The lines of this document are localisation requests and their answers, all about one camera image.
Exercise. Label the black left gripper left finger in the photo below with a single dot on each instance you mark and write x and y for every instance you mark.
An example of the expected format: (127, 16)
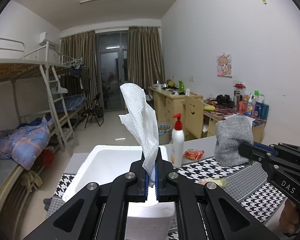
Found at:
(138, 191)

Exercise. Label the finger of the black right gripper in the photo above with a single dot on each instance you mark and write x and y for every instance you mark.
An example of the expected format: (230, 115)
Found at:
(257, 152)

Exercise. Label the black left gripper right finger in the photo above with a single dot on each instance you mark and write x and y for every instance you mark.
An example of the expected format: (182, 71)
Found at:
(164, 190)

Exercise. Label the white foam box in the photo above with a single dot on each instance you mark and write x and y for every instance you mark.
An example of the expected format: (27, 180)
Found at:
(148, 220)

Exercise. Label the grey knitted cloth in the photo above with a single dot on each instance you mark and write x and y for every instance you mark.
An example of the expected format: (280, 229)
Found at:
(226, 149)

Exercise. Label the floral plastic bag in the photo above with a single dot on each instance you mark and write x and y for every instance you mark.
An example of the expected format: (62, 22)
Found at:
(219, 181)

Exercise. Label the white paper towel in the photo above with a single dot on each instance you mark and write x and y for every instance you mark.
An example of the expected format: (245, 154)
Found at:
(141, 121)

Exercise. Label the right hand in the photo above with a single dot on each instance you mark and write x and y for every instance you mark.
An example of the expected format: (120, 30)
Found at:
(289, 219)

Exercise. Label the houndstooth table runner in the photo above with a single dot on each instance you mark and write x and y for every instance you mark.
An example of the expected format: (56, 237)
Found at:
(259, 198)

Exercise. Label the blue bottle on desk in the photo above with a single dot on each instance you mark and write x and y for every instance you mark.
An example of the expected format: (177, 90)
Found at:
(261, 110)

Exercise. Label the red snack packet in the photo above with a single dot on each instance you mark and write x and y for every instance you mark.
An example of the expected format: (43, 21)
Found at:
(193, 154)

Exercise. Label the white lotion pump bottle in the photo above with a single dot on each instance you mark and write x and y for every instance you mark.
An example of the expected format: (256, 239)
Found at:
(177, 149)

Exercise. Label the wooden desk near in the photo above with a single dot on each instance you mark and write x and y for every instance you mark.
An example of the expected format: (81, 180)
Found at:
(234, 125)

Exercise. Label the wooden desk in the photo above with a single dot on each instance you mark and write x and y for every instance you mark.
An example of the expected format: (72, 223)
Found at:
(234, 125)
(166, 105)

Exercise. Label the black headphones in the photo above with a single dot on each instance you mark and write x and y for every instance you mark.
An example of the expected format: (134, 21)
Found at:
(225, 101)

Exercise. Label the blue trash bin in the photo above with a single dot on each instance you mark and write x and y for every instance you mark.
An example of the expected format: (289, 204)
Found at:
(165, 132)

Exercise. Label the wooden smiley chair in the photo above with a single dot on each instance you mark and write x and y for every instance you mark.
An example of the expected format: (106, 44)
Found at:
(194, 117)

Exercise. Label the wooden desk far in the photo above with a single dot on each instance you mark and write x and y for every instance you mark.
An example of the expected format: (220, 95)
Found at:
(166, 105)

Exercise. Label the black folding chair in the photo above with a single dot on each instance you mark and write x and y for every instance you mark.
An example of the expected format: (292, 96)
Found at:
(95, 111)

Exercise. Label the anime girl poster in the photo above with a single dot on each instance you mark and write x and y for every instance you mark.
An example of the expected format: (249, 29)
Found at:
(224, 65)

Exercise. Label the green object on desk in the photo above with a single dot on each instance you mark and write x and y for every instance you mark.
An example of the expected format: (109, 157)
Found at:
(181, 86)

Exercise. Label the blue plaid quilt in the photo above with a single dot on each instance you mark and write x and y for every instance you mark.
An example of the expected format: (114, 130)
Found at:
(24, 144)

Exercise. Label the brown right curtain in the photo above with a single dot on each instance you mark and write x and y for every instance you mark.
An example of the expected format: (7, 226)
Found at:
(145, 62)

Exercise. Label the brown curtain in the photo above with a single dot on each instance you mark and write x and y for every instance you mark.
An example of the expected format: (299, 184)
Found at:
(145, 62)
(79, 53)

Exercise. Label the brown left curtain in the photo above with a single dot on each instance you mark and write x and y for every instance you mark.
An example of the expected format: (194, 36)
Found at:
(79, 53)

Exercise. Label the metal bunk bed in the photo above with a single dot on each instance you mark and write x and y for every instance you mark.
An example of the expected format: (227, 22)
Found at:
(30, 85)

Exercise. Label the glass balcony door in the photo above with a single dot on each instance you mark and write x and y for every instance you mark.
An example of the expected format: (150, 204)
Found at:
(112, 56)

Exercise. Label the white air conditioner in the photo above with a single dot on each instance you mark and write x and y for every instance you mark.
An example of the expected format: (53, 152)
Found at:
(45, 39)

